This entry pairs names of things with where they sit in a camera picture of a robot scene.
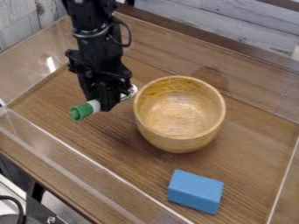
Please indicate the blue foam block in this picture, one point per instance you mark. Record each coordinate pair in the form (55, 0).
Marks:
(195, 191)

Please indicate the black metal bracket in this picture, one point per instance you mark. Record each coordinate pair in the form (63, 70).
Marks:
(38, 214)

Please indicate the brown wooden bowl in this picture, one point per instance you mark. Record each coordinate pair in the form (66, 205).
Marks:
(179, 113)

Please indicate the green and white marker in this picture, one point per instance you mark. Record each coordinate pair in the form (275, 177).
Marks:
(82, 111)

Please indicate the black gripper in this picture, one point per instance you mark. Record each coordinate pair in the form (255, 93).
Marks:
(105, 78)

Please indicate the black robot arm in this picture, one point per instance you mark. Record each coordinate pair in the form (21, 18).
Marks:
(93, 19)

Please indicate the clear acrylic tray walls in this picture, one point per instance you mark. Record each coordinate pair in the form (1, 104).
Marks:
(102, 168)

